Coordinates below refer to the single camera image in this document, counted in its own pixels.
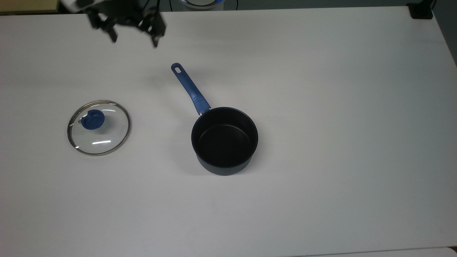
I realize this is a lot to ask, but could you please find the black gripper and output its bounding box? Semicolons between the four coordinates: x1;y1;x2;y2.
76;0;167;48

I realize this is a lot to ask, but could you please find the glass lid with blue knob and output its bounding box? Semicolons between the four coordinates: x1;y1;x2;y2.
67;100;131;156

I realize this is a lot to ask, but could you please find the wooden board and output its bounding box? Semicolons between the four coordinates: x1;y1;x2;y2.
0;0;60;15

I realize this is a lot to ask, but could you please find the black table clamp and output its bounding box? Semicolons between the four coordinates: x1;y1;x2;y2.
407;0;435;20

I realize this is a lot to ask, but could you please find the white robot base blue ring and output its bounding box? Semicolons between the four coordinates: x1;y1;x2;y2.
171;0;226;10

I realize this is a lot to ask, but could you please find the dark saucepan with blue handle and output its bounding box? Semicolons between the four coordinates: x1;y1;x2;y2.
171;63;259;176

